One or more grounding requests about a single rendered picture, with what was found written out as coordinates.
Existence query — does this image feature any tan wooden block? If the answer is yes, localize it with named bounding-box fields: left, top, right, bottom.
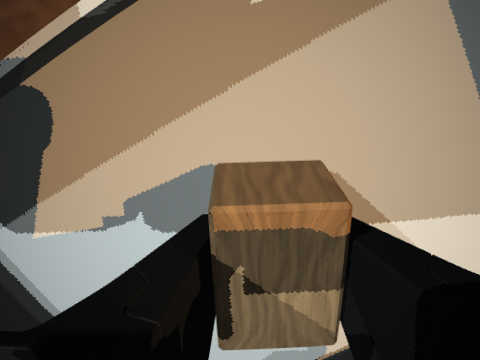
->
left=208, top=160, right=353, bottom=350

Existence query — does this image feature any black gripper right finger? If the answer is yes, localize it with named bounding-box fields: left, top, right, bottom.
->
left=340, top=217, right=480, bottom=360

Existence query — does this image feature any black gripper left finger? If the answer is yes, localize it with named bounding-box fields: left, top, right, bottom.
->
left=0, top=214, right=216, bottom=360

